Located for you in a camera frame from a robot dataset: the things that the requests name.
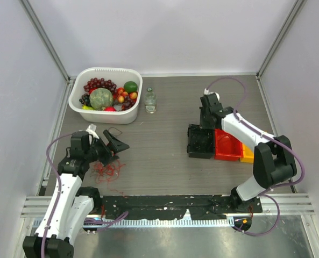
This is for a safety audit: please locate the red grape bunch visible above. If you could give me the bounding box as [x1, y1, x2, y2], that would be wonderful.
[83, 77, 117, 94]

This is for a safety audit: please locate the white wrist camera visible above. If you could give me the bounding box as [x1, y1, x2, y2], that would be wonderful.
[86, 124, 100, 139]
[203, 88, 220, 101]

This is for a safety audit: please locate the orange plastic bin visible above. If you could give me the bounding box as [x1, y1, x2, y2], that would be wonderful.
[240, 144, 254, 164]

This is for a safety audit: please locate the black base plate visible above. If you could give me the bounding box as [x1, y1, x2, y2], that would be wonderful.
[100, 195, 263, 220]

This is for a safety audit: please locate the red plastic bin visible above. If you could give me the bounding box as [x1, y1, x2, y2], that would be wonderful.
[215, 129, 243, 161]

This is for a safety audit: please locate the peach fruit cluster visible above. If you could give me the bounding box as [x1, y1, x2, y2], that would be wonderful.
[116, 88, 138, 104]

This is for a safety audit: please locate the black plastic bin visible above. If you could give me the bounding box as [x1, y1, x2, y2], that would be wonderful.
[187, 124, 215, 159]

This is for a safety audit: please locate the white plastic basket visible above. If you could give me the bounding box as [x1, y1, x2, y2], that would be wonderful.
[68, 67, 143, 124]

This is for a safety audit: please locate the white slotted cable duct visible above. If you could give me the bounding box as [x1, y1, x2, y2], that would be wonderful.
[33, 217, 235, 228]

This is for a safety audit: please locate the red cable bundle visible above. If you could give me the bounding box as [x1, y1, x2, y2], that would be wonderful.
[89, 158, 127, 188]

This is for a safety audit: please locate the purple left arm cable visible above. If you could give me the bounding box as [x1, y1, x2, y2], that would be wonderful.
[40, 133, 130, 258]

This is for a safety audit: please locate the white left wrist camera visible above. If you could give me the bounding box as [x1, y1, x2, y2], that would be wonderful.
[86, 124, 100, 139]

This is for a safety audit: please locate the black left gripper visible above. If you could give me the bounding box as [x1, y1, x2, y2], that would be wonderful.
[84, 130, 128, 166]

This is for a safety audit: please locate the red apple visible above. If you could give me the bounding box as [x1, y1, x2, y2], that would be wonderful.
[104, 106, 116, 112]

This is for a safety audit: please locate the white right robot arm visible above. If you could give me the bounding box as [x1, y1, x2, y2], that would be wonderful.
[200, 89, 297, 212]

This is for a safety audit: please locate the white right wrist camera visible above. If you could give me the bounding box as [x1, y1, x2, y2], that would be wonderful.
[203, 88, 220, 101]

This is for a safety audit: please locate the green lime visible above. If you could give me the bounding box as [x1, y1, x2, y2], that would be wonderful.
[123, 81, 138, 94]

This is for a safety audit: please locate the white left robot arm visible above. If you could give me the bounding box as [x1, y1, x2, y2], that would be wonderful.
[23, 125, 129, 257]

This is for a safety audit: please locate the clear glass bottle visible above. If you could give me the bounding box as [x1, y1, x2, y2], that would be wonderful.
[144, 87, 157, 114]

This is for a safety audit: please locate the green melon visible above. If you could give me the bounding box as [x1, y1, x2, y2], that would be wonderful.
[89, 88, 114, 110]

